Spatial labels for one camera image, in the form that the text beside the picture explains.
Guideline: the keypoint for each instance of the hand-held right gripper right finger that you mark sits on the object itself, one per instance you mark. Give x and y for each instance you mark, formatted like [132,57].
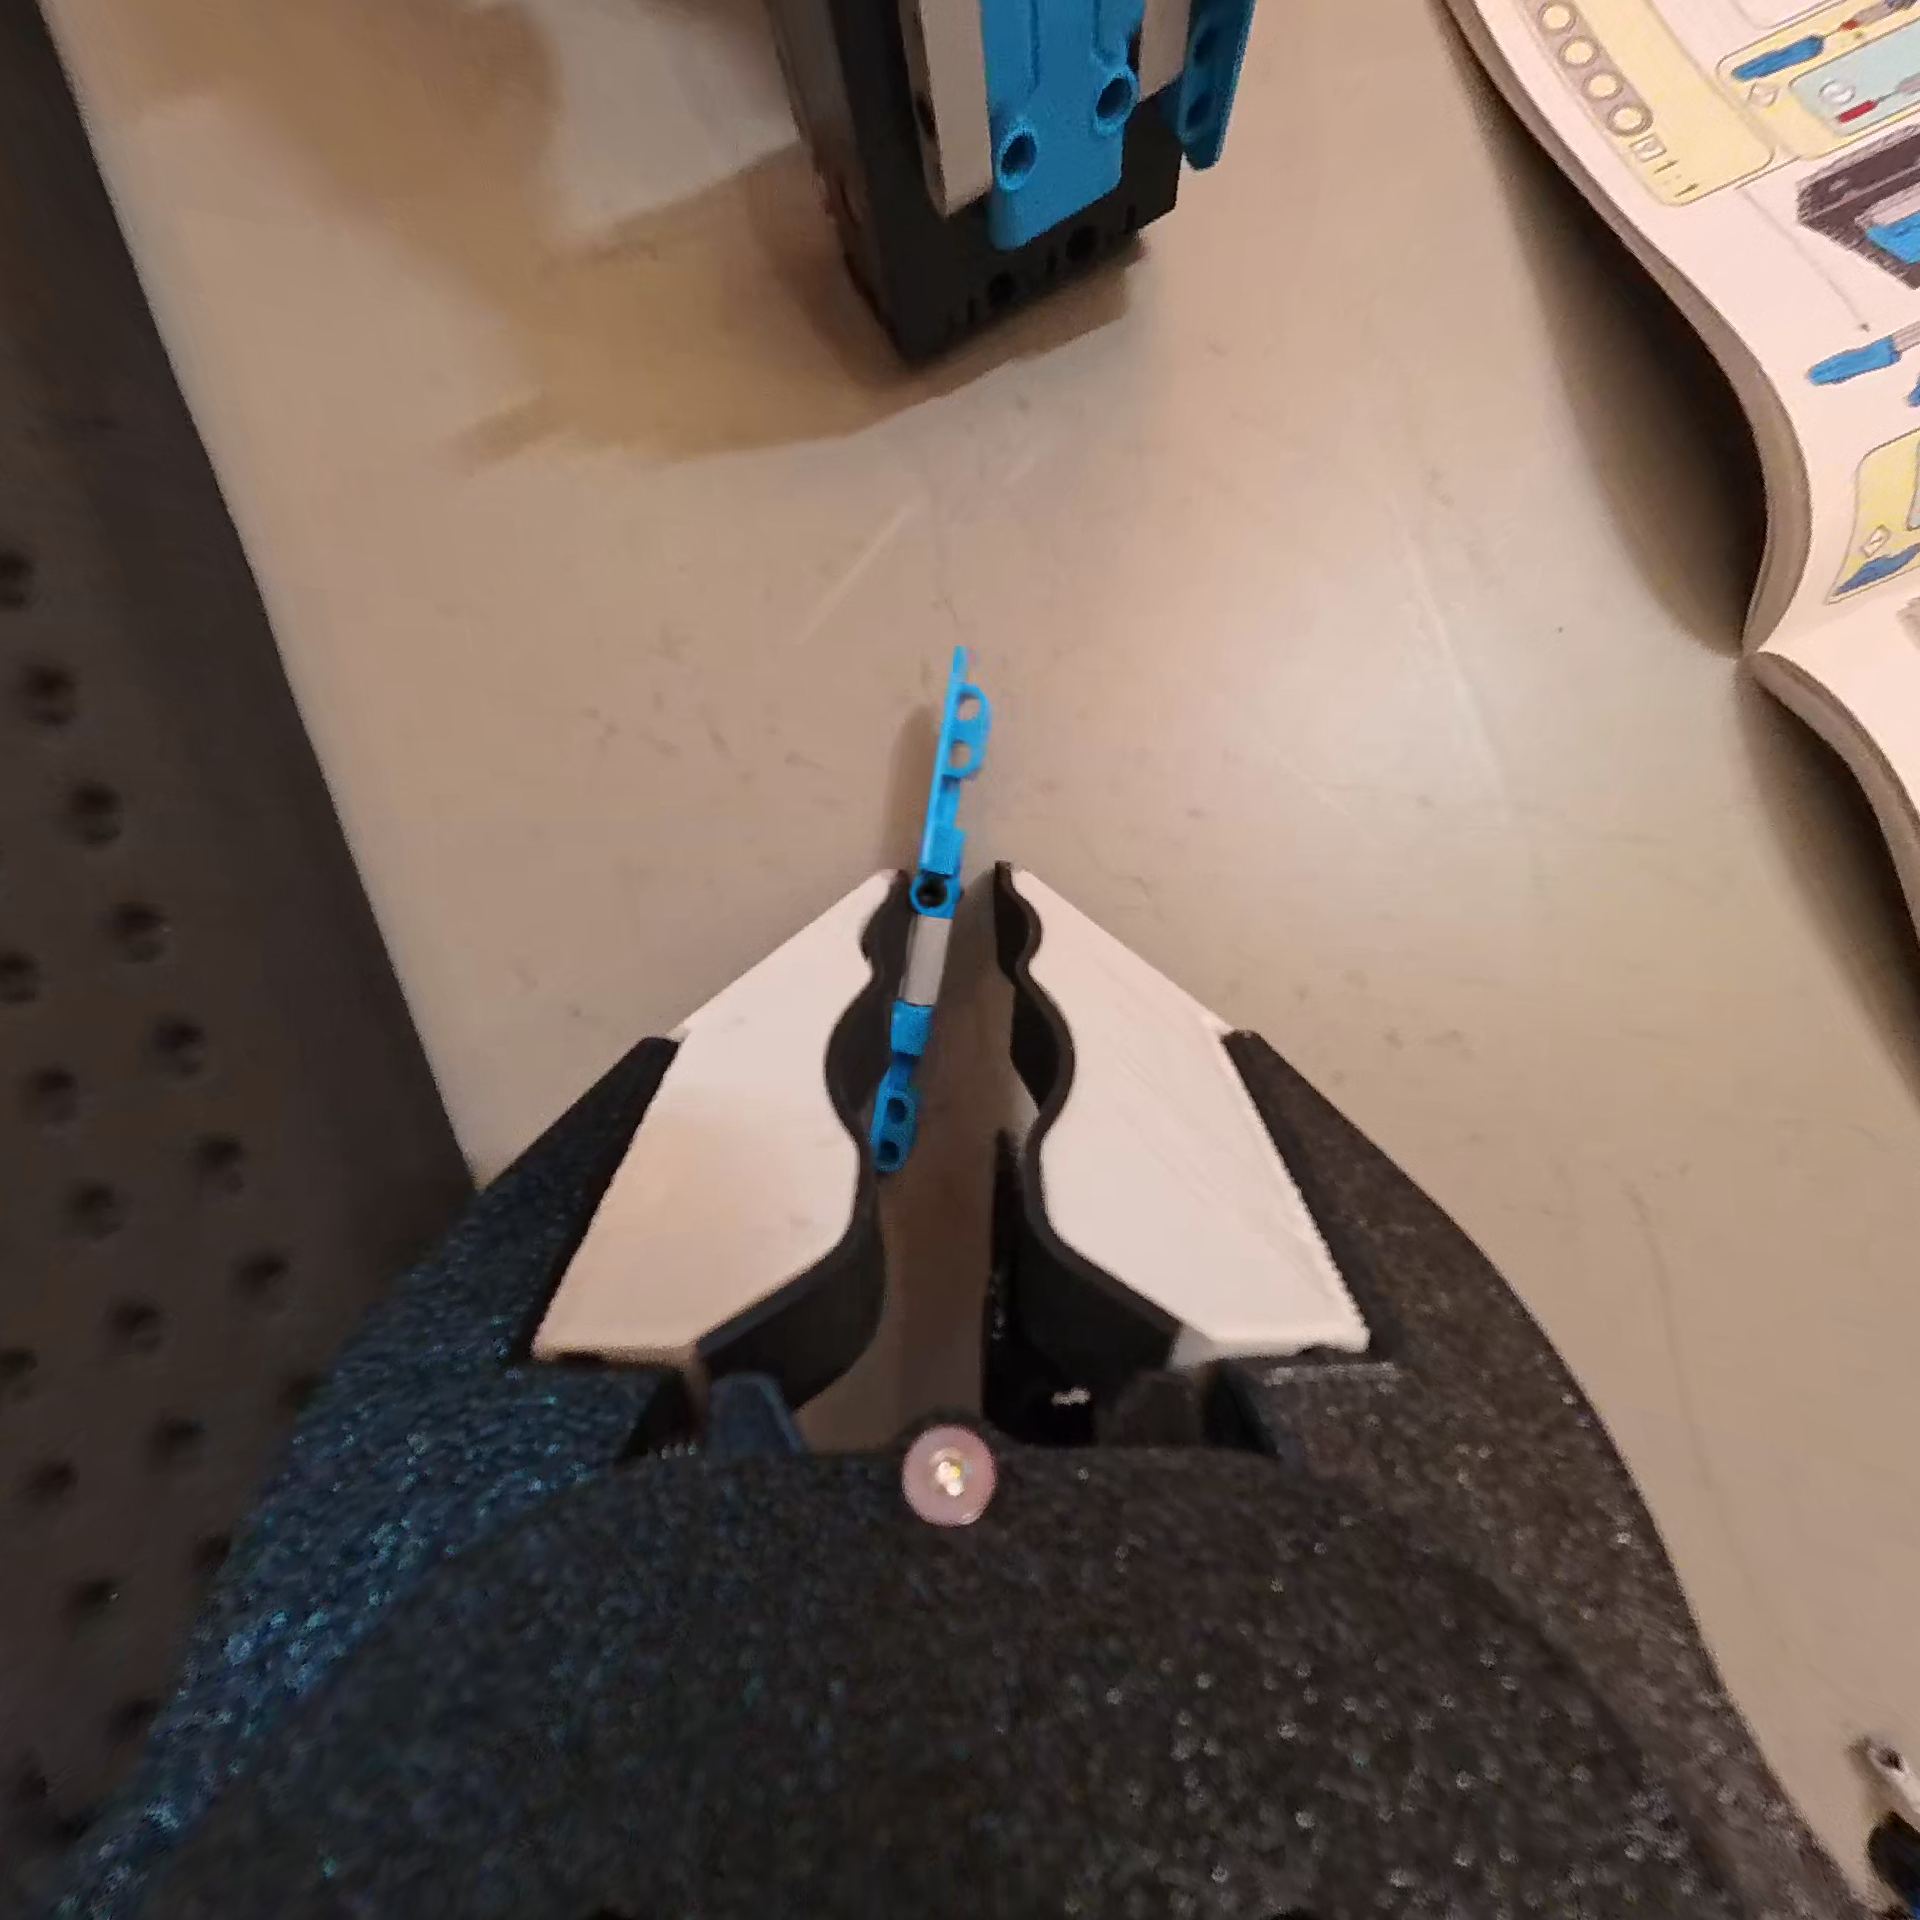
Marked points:
[1186,1200]

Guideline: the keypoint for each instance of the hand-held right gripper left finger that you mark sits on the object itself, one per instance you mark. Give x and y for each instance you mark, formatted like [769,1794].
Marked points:
[721,1200]

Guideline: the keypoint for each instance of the blue grey axle assembly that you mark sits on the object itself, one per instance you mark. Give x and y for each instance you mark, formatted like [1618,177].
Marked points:
[913,1034]

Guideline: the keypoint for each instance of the black blue brick model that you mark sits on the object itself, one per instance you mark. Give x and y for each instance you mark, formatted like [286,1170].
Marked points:
[992,151]

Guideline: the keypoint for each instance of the grey desk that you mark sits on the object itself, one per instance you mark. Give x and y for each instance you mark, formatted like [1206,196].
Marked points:
[1352,753]

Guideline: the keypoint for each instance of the black perforated panel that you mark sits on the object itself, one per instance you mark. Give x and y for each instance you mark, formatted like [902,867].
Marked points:
[182,1053]

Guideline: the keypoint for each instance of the instruction booklet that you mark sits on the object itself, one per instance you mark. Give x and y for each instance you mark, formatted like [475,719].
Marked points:
[1773,300]

